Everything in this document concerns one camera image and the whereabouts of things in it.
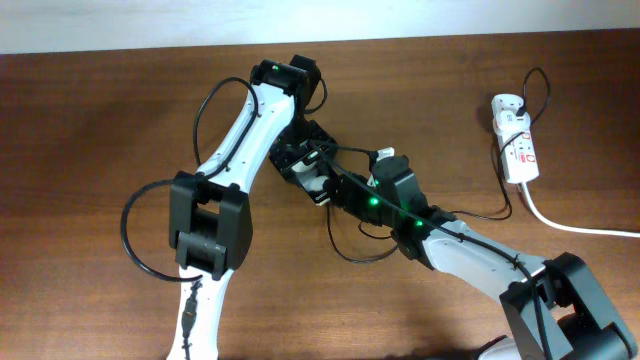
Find black Galaxy flip phone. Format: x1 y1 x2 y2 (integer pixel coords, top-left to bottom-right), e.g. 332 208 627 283
290 158 329 206

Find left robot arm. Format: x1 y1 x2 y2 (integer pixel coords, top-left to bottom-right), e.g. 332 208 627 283
168 55 336 359

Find white power strip cord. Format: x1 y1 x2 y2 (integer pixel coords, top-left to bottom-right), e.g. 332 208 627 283
517 181 640 239

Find white USB wall charger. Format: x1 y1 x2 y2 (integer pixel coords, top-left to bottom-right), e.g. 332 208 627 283
493 108 531 136

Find white power strip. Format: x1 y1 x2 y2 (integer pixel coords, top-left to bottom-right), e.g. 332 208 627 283
490 93 541 185

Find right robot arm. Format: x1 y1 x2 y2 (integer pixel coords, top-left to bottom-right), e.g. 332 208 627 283
324 156 639 359

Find black USB charging cable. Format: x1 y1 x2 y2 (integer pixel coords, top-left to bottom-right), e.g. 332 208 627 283
325 67 552 265

